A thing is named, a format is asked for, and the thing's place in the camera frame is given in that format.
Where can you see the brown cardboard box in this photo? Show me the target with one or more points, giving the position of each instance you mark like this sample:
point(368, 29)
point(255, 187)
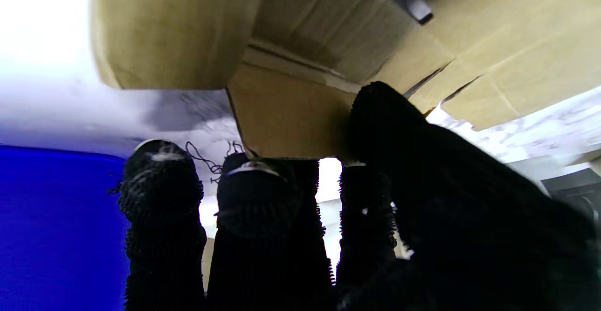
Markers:
point(291, 113)

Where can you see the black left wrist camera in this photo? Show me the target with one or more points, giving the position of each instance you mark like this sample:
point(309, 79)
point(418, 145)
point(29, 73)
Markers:
point(575, 193)

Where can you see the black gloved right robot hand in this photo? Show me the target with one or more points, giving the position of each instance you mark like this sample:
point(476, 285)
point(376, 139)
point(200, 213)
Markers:
point(446, 236)

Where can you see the blue plastic recycling bin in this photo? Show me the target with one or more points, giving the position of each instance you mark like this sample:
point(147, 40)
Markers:
point(56, 231)

